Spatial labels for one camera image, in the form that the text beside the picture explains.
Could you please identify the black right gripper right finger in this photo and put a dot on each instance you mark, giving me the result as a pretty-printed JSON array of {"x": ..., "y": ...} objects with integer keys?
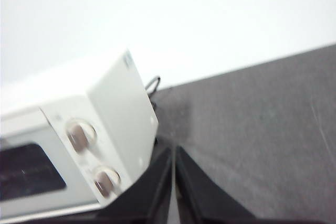
[{"x": 199, "y": 197}]

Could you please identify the beige oven control knob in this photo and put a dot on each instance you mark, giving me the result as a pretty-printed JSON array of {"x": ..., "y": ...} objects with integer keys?
[
  {"x": 80, "y": 136},
  {"x": 106, "y": 180}
]

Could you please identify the white toaster oven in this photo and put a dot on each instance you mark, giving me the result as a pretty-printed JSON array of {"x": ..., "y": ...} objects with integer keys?
[{"x": 118, "y": 108}]

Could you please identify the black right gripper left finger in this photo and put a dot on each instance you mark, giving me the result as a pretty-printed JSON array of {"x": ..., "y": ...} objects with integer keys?
[{"x": 147, "y": 197}]

